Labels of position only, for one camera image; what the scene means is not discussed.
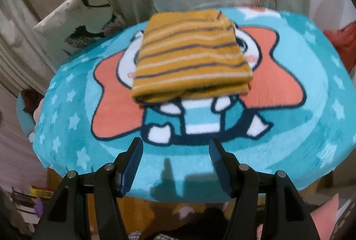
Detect red cloth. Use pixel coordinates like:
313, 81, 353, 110
324, 24, 356, 74

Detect mustard striped small shirt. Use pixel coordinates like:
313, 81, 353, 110
132, 10, 253, 105

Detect pink cloth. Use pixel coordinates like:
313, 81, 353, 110
309, 193, 341, 240

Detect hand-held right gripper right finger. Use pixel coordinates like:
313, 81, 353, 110
209, 138, 320, 240

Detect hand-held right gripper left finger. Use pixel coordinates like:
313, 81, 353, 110
33, 137, 144, 240

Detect white bird print cushion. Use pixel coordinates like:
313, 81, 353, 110
33, 0, 127, 56

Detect beige curtain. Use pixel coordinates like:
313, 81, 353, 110
0, 0, 156, 96

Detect turquoise cartoon printed blanket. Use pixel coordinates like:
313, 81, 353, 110
32, 6, 351, 204

